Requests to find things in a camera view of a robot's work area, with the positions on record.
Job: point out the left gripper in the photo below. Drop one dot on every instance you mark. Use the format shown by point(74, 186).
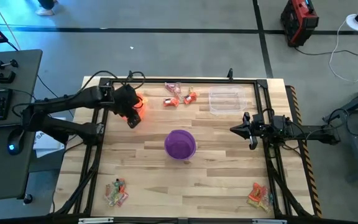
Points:
point(126, 99)

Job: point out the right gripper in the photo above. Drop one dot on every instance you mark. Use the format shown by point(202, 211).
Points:
point(261, 133)

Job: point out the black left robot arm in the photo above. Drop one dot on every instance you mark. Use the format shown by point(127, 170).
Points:
point(73, 98)

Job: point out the orange halloween bucket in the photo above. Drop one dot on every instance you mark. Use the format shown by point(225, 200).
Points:
point(144, 106)

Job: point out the light pink candy wrapper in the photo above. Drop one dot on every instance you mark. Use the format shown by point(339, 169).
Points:
point(170, 86)

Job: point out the purple halloween bucket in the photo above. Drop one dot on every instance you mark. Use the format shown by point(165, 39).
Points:
point(180, 146)

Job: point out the small blue candy wrapper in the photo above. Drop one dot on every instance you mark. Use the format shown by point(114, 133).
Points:
point(271, 198)

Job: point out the orange candy wrapper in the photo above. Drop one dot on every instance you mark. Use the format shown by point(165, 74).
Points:
point(122, 185)

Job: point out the pale yellow candy wrapper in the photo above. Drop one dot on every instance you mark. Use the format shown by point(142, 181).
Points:
point(111, 201)

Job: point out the black table clamp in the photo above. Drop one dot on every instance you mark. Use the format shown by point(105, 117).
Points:
point(131, 75)
point(230, 74)

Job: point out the clear plastic bin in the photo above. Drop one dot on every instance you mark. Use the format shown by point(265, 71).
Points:
point(228, 99)

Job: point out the yellow black hazard strip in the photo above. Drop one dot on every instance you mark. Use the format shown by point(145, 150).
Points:
point(312, 186)

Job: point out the white printed paper box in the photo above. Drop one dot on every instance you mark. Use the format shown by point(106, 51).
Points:
point(47, 144)

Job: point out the red black tool case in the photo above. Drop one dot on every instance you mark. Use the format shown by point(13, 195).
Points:
point(300, 21)

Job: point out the black computer mouse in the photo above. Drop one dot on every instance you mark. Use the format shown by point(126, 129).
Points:
point(15, 141)

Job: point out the person's shoe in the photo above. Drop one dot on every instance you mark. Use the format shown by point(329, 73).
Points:
point(44, 12)

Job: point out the person's leg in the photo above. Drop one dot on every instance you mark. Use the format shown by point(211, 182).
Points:
point(47, 3)

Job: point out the black round knob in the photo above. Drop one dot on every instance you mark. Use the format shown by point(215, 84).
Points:
point(28, 199)

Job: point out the dark grey desk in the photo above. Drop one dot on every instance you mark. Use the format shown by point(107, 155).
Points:
point(8, 171)

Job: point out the black aluminium frame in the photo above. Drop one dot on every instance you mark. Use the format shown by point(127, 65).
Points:
point(197, 81)

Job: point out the silver metal bracket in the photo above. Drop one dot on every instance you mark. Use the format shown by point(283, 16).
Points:
point(269, 221)
point(95, 220)

